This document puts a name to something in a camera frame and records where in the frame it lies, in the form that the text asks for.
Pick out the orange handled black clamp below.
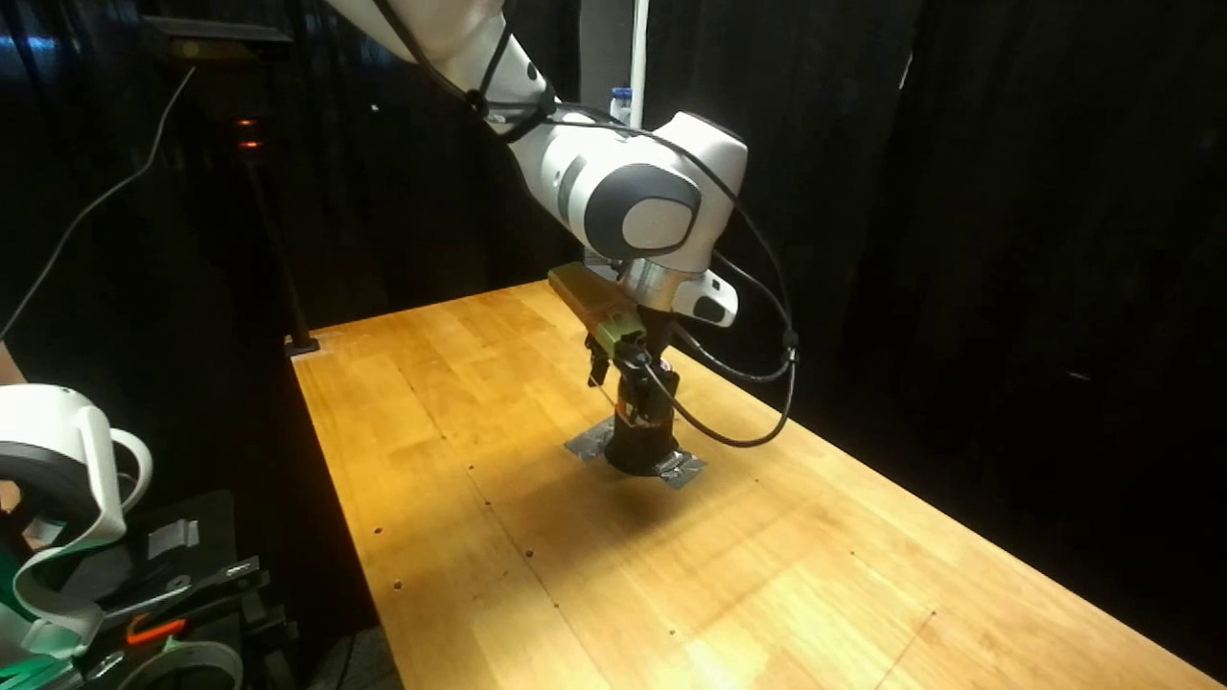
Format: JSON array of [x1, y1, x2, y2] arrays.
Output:
[[73, 580, 269, 659]]

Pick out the black equipment cart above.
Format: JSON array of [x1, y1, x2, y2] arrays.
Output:
[[73, 487, 338, 690]]

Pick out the thin white cable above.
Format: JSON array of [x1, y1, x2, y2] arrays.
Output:
[[0, 60, 205, 345]]

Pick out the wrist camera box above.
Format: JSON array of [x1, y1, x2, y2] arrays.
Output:
[[545, 261, 653, 345]]

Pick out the pale green strap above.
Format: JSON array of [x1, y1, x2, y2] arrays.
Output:
[[3, 505, 129, 649]]

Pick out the white rounded device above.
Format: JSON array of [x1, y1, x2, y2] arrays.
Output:
[[0, 381, 159, 557]]

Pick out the black curtain with tag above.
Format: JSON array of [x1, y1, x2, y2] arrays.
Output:
[[632, 0, 1227, 667]]

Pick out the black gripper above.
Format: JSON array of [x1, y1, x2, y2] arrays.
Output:
[[582, 312, 682, 429]]

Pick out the black camera tripod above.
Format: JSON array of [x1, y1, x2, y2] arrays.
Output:
[[135, 13, 326, 359]]

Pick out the white vertical pole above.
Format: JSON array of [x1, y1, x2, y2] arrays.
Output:
[[614, 0, 653, 132]]

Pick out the greenish tape roll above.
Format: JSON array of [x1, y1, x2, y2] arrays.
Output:
[[112, 638, 250, 690]]

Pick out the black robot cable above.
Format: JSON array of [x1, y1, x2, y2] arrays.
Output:
[[628, 109, 804, 451]]

